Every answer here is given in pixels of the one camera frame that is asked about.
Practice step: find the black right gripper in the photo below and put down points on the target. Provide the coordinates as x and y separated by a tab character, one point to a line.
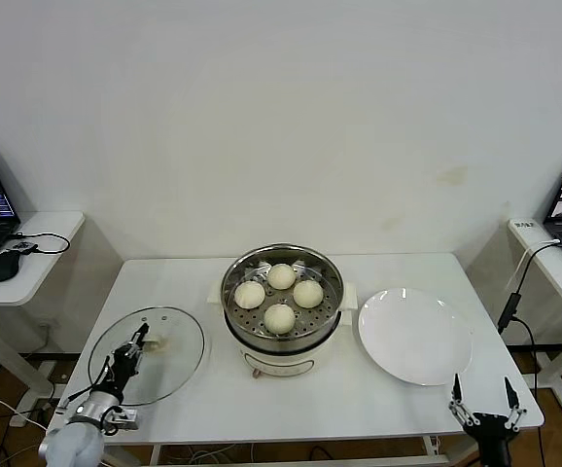
494	430

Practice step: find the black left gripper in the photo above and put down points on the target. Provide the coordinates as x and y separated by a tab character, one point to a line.
125	365

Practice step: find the round glass lid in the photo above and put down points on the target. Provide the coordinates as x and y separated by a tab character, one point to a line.
179	350

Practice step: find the white steamed baozi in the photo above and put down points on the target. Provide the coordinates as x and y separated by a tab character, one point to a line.
249	294
279	318
308	294
281	276

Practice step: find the stainless steel steamer basket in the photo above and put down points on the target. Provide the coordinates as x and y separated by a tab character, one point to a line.
320	311

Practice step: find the white round plate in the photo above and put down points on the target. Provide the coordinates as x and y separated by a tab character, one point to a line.
414	340

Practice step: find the white side desk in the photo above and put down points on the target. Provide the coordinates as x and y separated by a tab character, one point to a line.
553	272
43	272

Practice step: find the white floor power strip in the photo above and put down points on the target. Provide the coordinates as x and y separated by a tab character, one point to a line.
35	416

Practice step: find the cream electric cooker pot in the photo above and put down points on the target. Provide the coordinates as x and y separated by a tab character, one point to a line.
281	362

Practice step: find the black computer mouse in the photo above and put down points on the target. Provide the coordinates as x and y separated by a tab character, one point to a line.
3	267

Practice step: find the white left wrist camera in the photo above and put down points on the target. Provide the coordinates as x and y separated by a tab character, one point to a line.
124	418

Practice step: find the white wall socket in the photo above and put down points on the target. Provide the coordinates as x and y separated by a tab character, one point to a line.
46	323

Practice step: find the white table frame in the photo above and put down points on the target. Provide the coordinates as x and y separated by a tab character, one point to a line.
286	463

